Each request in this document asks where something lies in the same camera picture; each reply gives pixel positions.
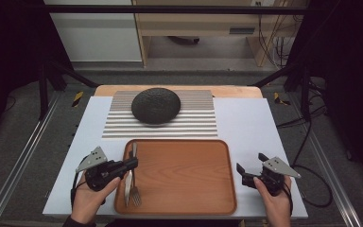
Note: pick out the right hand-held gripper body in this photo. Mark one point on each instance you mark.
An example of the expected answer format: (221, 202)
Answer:
(274, 179)

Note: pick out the aluminium floor rail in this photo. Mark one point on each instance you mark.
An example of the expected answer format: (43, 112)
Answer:
(15, 170)
(331, 176)

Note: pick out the black metal stand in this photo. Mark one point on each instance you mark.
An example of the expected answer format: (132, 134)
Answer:
(43, 91)
(305, 94)

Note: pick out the person's left hand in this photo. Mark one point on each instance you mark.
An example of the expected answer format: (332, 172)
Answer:
(85, 201)

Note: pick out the dark textured plate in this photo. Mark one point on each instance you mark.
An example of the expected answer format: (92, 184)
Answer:
(156, 105)

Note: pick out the silver fork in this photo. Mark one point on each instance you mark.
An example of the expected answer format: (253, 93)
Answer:
(136, 197)

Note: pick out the person's right hand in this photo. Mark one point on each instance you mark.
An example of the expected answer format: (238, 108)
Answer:
(277, 205)

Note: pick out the striped placemat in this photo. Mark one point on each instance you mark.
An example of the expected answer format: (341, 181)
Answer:
(195, 126)

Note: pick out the black curtain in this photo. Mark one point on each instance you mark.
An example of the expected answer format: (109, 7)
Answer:
(9, 63)
(349, 78)

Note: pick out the black horizontal bar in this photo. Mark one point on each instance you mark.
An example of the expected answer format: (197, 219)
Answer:
(170, 9)

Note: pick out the wooden tray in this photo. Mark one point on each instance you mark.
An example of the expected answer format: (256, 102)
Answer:
(182, 179)

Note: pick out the light wooden desk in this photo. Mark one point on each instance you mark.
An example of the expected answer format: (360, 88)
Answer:
(195, 23)

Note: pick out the person's dark clothing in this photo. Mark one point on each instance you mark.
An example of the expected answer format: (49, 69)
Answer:
(170, 223)

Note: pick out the yellow black floor tape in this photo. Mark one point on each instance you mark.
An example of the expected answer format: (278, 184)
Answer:
(77, 98)
(279, 99)

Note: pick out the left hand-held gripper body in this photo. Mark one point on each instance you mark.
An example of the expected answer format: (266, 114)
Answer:
(102, 175)

